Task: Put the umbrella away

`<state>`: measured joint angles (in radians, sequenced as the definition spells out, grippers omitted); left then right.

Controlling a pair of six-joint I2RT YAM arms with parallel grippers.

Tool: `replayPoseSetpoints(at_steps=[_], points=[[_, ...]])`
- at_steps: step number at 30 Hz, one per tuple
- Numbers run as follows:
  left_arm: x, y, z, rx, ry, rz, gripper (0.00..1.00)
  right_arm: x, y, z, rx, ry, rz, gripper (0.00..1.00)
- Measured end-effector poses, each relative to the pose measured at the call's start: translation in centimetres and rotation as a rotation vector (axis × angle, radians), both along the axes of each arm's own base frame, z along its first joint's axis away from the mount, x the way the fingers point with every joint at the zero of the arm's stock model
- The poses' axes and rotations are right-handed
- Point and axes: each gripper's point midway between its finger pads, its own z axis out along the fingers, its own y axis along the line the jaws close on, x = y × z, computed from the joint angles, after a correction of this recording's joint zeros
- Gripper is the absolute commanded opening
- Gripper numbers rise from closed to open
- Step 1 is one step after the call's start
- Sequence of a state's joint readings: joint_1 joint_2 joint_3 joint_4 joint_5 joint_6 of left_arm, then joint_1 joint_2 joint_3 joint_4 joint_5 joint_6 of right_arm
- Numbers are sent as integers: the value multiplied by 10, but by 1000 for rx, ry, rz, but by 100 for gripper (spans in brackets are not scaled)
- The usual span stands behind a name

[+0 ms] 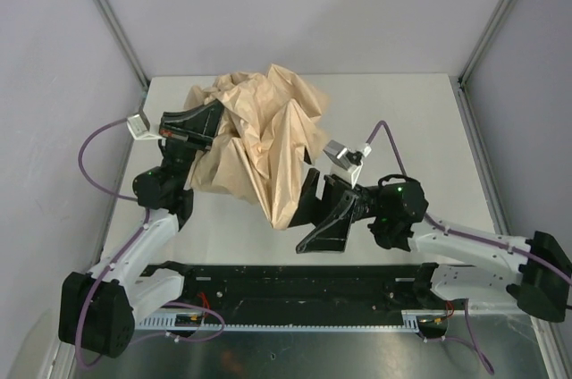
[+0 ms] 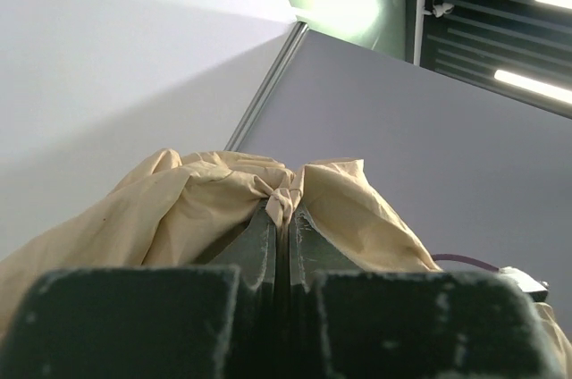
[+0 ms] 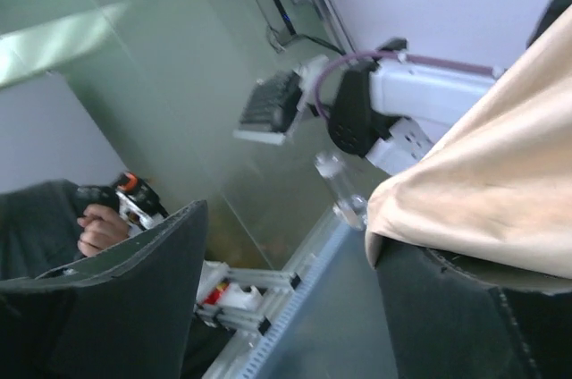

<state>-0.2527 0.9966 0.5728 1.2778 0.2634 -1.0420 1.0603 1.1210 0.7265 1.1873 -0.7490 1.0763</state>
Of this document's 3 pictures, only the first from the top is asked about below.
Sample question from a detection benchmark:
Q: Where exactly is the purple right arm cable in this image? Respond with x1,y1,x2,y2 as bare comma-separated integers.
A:
366,120,572,375

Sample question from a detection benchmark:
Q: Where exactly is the beige and black folding umbrella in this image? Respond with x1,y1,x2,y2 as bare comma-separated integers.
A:
184,64,330,230

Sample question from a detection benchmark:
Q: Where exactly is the grey slotted cable duct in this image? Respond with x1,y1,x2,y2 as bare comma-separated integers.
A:
133,309,452,333

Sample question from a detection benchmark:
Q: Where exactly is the left aluminium frame post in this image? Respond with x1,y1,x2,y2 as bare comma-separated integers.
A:
92,0,150,91

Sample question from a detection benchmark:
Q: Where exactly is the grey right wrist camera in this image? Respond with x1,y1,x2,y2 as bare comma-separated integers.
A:
324,139,372,188

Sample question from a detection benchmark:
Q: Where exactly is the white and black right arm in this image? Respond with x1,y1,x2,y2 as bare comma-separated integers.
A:
290,168,571,323

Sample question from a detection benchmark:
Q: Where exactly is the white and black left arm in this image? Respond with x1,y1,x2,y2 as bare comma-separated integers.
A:
58,99,224,358

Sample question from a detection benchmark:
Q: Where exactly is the aluminium frame post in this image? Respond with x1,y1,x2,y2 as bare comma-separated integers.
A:
459,0,549,79
92,0,150,91

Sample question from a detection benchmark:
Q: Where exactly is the right aluminium frame post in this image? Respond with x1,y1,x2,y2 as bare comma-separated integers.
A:
459,0,549,79

